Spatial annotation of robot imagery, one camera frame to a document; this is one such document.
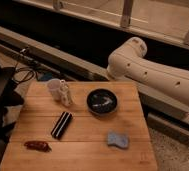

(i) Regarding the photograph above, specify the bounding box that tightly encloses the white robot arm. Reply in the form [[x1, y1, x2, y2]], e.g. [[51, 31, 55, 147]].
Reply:
[[107, 37, 189, 106]]

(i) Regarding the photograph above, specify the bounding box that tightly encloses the black round bowl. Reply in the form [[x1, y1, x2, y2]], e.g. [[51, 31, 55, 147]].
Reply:
[[86, 88, 118, 116]]

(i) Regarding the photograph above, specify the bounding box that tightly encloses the white plastic cup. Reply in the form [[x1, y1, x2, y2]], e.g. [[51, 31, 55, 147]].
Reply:
[[47, 79, 60, 101]]

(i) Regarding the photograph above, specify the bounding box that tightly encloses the black white striped box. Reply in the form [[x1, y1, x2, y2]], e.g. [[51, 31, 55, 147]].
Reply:
[[51, 112, 72, 139]]

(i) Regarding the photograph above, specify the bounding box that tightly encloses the blue sponge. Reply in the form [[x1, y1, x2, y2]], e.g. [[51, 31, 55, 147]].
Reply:
[[107, 132, 129, 149]]

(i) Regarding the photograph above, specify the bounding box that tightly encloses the red chili pepper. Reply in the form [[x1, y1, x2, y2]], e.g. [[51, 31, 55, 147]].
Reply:
[[24, 141, 51, 152]]

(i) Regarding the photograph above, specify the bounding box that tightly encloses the grey metal rail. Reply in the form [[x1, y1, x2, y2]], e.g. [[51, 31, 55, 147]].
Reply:
[[0, 27, 189, 125]]

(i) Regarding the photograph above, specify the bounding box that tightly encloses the black cable bundle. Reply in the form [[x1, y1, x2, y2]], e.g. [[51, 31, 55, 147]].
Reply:
[[12, 47, 42, 84]]

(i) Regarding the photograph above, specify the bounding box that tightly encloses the wooden railing frame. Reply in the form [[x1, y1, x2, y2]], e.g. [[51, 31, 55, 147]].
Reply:
[[15, 0, 189, 49]]

